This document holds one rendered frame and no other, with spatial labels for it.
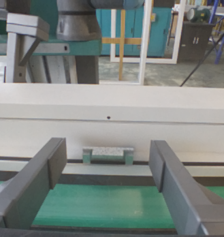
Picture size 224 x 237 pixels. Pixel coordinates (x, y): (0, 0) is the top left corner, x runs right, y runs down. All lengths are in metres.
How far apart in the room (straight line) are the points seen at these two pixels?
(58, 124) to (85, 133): 0.03
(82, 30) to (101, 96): 0.56
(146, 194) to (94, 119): 0.08
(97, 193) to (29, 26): 0.20
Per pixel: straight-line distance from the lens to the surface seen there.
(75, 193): 0.17
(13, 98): 0.18
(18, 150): 0.20
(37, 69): 1.08
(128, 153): 0.16
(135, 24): 3.72
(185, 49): 3.79
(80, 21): 0.71
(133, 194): 0.17
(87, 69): 1.12
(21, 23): 0.24
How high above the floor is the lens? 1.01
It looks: 36 degrees down
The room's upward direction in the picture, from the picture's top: 1 degrees clockwise
